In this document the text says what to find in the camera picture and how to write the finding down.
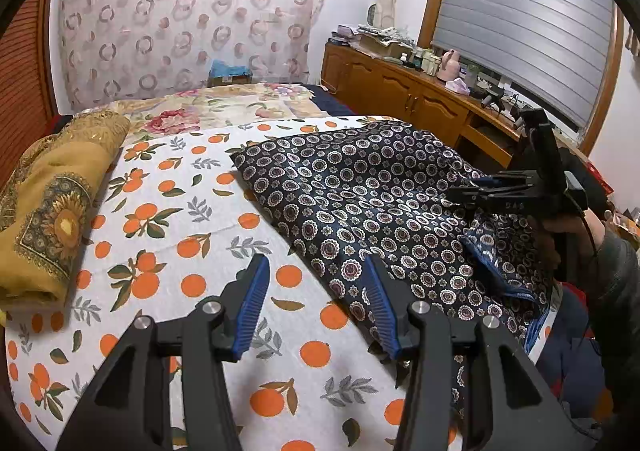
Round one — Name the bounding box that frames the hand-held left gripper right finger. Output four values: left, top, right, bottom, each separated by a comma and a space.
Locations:
363, 255, 584, 451

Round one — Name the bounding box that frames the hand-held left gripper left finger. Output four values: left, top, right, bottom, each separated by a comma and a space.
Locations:
55, 253, 272, 451

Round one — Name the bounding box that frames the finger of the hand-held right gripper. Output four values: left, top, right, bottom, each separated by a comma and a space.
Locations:
446, 186, 502, 210
470, 170, 532, 192

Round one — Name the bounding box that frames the navy medallion print cloth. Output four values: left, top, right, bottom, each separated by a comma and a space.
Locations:
231, 119, 564, 428

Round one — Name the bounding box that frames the person's right forearm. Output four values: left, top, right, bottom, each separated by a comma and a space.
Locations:
575, 226, 640, 438

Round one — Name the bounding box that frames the person's right hand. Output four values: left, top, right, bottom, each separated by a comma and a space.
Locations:
539, 210, 604, 283

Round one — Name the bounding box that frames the red blanket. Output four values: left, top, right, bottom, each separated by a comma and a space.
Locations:
582, 158, 615, 196

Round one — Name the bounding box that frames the black handheld appliance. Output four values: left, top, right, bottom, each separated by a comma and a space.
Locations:
481, 88, 522, 112

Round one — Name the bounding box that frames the orange fruit print bed sheet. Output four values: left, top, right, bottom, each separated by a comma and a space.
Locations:
4, 115, 551, 451

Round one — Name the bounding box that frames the pink kettle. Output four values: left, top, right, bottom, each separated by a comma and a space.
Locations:
438, 49, 461, 82

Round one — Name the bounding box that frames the wooden cabinet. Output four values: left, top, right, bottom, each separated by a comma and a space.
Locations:
320, 40, 592, 172

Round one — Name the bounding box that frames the grey window blind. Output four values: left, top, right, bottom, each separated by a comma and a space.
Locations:
431, 0, 617, 128

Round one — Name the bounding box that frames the navy blue blanket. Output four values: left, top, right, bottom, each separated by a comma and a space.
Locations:
305, 83, 359, 118

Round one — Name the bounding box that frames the clutter of bottles and papers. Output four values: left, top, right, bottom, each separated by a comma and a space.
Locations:
328, 22, 443, 76

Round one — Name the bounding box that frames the beige floral blanket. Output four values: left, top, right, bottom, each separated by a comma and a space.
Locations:
107, 82, 324, 142

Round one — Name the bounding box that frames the mustard yellow patterned scarf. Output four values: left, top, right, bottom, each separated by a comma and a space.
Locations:
0, 109, 132, 308

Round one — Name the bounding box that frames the blue box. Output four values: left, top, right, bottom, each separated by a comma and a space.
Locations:
207, 59, 254, 88

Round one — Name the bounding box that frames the dark red cloth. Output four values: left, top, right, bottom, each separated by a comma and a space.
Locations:
47, 114, 77, 138

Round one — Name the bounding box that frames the brown wooden wardrobe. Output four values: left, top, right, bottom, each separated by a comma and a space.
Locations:
0, 0, 59, 182

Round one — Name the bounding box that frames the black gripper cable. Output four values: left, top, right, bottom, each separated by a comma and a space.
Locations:
570, 187, 602, 264

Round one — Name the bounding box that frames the ring print sheer curtain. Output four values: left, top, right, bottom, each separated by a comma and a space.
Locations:
56, 0, 332, 102

